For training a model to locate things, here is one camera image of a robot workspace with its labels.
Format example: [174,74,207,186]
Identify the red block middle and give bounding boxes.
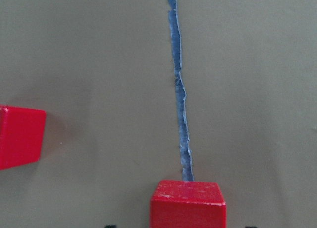
[0,105,46,170]

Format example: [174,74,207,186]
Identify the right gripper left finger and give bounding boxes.
[104,224,116,228]

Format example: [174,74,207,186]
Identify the red block carried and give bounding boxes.
[149,180,226,228]

